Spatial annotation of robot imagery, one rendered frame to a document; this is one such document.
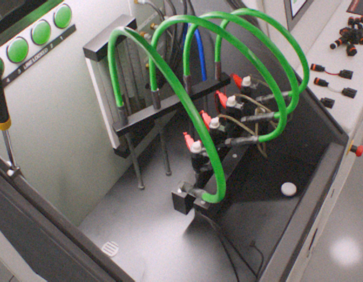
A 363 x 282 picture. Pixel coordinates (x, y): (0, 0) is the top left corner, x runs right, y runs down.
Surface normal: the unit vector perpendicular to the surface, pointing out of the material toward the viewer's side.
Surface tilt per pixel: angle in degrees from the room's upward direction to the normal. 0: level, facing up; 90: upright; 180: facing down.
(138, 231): 0
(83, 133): 90
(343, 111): 0
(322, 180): 0
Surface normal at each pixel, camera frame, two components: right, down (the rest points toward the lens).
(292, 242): -0.08, -0.66
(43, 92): 0.84, 0.36
